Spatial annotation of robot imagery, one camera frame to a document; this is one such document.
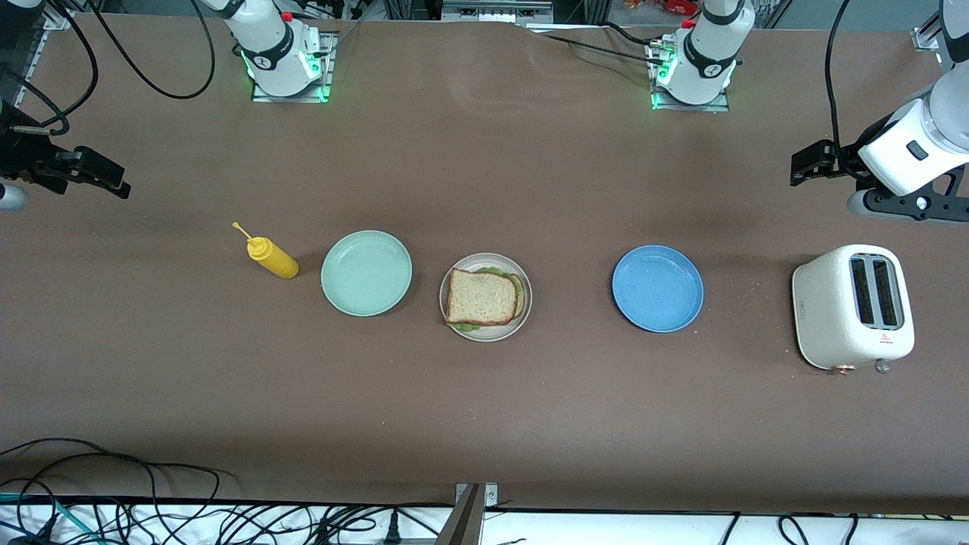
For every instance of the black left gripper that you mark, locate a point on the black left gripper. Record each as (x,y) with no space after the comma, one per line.
(842,161)

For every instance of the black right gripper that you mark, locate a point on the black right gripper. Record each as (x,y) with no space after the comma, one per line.
(29,157)

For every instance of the yellow mustard squeeze bottle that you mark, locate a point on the yellow mustard squeeze bottle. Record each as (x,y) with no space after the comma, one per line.
(276,259)

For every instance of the brown bread slice dark crust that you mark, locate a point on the brown bread slice dark crust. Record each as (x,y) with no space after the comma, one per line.
(481,297)

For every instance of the green lettuce leaf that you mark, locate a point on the green lettuce leaf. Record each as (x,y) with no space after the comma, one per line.
(465,327)

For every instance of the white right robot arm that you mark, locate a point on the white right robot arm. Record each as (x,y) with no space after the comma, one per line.
(276,53)

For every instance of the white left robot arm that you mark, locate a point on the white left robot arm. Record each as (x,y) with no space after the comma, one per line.
(708,53)

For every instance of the blue plate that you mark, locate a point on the blue plate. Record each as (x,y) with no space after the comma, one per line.
(657,288)

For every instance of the mint green plate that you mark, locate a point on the mint green plate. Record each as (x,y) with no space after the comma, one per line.
(366,272)

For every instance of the beige plate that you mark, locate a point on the beige plate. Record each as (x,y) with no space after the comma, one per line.
(484,335)

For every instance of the aluminium corner profile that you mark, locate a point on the aluminium corner profile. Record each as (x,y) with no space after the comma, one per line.
(925,39)
(27,79)

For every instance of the white two-slot toaster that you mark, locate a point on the white two-slot toaster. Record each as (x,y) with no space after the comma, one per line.
(825,310)

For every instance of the red snack packet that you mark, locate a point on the red snack packet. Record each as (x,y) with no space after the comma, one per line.
(666,6)

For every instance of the grey power strip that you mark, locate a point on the grey power strip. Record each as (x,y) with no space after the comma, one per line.
(496,11)

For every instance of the black power plug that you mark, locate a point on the black power plug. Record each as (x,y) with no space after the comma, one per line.
(392,530)

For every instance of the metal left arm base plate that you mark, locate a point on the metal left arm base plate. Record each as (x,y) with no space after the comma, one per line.
(693,108)

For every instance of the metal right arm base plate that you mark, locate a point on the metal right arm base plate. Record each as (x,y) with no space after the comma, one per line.
(326,68)

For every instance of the metal table bracket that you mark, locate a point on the metal table bracket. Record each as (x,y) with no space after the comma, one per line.
(490,496)

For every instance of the aluminium profile post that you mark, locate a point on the aluminium profile post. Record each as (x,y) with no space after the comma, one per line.
(462,526)

